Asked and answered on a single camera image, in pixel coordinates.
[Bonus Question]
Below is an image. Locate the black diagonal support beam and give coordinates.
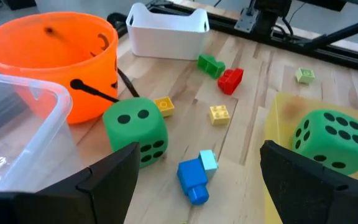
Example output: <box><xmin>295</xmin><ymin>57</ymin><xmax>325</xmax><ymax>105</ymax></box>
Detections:
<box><xmin>300</xmin><ymin>14</ymin><xmax>358</xmax><ymax>50</ymax></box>

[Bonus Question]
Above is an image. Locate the orange pumpkin bucket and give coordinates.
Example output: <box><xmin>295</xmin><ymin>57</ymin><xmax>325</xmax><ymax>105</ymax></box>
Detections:
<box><xmin>0</xmin><ymin>11</ymin><xmax>140</xmax><ymax>125</ymax></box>

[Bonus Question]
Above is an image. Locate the green foam die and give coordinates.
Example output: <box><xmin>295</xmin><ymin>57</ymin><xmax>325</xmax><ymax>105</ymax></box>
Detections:
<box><xmin>291</xmin><ymin>108</ymin><xmax>358</xmax><ymax>175</ymax></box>
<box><xmin>102</xmin><ymin>97</ymin><xmax>169</xmax><ymax>169</ymax></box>

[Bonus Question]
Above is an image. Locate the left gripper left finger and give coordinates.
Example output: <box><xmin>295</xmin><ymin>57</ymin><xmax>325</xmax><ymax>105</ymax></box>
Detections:
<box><xmin>0</xmin><ymin>142</ymin><xmax>141</xmax><ymax>224</ymax></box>

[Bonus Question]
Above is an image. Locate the blue toy brick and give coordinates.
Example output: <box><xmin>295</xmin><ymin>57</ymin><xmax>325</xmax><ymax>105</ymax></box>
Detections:
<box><xmin>177</xmin><ymin>157</ymin><xmax>210</xmax><ymax>206</ymax></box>

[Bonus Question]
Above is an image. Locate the light cyan toy brick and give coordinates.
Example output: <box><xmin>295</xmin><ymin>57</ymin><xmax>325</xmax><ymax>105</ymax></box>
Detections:
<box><xmin>198</xmin><ymin>149</ymin><xmax>219</xmax><ymax>180</ymax></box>

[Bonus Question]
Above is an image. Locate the yellow translucent plastic tray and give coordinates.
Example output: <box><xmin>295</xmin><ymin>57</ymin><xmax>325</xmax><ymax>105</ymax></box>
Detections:
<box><xmin>263</xmin><ymin>91</ymin><xmax>358</xmax><ymax>224</ymax></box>

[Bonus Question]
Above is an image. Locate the red toy brick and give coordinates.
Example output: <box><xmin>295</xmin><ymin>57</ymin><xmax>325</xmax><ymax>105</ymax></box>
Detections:
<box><xmin>218</xmin><ymin>67</ymin><xmax>244</xmax><ymax>95</ymax></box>

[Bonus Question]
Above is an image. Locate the white plastic basket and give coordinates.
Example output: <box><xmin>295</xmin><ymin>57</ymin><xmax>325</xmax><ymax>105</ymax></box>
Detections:
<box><xmin>125</xmin><ymin>2</ymin><xmax>210</xmax><ymax>61</ymax></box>

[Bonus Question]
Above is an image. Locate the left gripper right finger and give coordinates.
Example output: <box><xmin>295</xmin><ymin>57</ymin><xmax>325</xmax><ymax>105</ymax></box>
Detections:
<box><xmin>259</xmin><ymin>139</ymin><xmax>358</xmax><ymax>224</ymax></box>

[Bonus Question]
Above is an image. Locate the green toy brick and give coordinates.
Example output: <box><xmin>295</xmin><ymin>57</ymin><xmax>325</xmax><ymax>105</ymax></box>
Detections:
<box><xmin>196</xmin><ymin>54</ymin><xmax>226</xmax><ymax>79</ymax></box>

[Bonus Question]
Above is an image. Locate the clear plastic container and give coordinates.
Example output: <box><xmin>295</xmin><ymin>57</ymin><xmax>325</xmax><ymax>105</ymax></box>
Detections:
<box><xmin>0</xmin><ymin>70</ymin><xmax>83</xmax><ymax>194</ymax></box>

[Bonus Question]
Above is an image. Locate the yellow four-stud toy brick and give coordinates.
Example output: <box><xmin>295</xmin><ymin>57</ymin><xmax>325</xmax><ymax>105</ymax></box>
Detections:
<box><xmin>209</xmin><ymin>105</ymin><xmax>231</xmax><ymax>126</ymax></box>

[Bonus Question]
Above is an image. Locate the orange-yellow ring toy brick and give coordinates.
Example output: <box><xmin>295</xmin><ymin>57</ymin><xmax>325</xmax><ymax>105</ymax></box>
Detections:
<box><xmin>153</xmin><ymin>96</ymin><xmax>176</xmax><ymax>118</ymax></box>

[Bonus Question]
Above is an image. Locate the small light green brick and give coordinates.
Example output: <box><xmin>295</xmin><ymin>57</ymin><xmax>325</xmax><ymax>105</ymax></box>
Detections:
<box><xmin>295</xmin><ymin>67</ymin><xmax>316</xmax><ymax>85</ymax></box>

